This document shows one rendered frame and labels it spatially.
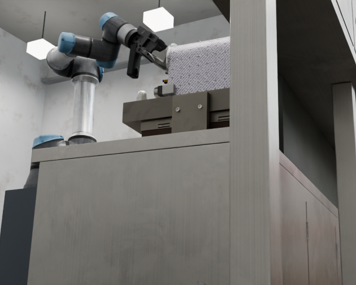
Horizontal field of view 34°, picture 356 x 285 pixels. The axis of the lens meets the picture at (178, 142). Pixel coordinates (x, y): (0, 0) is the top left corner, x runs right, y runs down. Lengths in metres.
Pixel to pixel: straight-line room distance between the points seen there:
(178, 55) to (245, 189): 1.10
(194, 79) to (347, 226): 0.63
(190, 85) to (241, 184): 1.02
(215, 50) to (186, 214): 0.62
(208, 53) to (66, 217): 0.67
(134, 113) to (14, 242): 0.81
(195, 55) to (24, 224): 0.88
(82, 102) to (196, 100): 0.98
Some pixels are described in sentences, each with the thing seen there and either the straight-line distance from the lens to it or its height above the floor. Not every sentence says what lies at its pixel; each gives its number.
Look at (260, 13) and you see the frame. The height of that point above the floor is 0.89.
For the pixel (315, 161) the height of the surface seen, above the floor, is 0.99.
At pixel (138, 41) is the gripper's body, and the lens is 2.08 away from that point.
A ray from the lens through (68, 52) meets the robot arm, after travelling 2.16.
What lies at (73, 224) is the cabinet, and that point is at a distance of 1.59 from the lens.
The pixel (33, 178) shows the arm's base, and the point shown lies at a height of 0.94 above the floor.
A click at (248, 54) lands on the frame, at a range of 0.90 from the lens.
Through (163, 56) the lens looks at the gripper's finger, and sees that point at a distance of 1.99.
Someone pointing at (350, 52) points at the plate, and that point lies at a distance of 1.65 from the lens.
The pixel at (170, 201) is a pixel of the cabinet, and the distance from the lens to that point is 1.45.
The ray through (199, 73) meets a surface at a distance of 1.83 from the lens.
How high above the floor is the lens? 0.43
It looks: 17 degrees up
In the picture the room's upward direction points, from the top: 2 degrees clockwise
